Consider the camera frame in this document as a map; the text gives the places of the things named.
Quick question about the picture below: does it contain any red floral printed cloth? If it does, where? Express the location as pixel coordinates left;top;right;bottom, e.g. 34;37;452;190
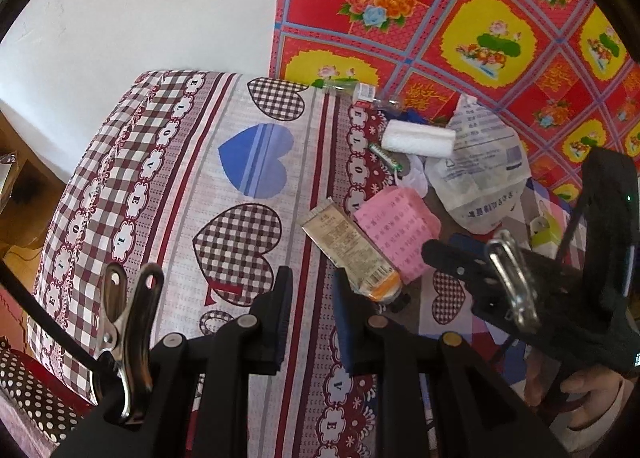
270;0;640;204

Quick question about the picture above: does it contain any white green carton box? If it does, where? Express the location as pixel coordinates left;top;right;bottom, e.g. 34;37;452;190
527;188;571;259

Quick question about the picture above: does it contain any brown polka dot cloth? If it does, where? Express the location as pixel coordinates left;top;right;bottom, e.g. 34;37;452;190
0;338;86;444

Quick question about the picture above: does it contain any black cable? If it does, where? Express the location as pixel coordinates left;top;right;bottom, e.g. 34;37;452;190
0;258;108;379

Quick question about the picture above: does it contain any metal spring clip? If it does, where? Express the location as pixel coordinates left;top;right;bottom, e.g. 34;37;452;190
90;262;166;425
487;230;542;334

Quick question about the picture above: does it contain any wooden corner shelf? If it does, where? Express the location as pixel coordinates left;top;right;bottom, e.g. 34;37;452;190
0;108;66;249

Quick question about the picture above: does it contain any white printed plastic bag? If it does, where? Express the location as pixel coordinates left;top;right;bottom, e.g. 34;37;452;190
425;94;532;233

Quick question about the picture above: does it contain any blue plastic scrap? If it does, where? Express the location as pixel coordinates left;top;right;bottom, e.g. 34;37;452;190
385;108;426;126

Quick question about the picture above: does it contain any heart print bedsheet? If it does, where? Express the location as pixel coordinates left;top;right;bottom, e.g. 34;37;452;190
25;69;591;458

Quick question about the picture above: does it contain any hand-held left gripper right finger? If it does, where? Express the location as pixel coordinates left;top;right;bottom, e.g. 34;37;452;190
332;267;568;458

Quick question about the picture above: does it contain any white foam roll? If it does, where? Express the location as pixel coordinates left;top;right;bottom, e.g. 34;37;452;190
381;119;457;158

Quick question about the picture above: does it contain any beige hand cream tube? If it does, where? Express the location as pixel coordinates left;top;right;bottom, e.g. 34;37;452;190
301;198;413;316

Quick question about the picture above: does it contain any person's right hand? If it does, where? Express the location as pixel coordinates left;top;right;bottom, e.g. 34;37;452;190
524;352;630;435

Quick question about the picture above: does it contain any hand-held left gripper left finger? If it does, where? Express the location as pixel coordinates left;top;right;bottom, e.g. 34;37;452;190
149;265;295;458

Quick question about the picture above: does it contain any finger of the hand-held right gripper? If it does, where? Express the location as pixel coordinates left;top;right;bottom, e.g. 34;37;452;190
447;233;493;254
421;238;494;290

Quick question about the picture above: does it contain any clear small bottle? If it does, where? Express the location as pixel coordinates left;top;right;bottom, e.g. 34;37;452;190
312;79;406;111

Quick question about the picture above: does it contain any pink printed packet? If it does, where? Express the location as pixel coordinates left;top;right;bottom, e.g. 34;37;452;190
352;187;442;285

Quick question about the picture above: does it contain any small green white tube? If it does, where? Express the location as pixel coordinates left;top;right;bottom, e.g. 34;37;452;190
367;142;403;171

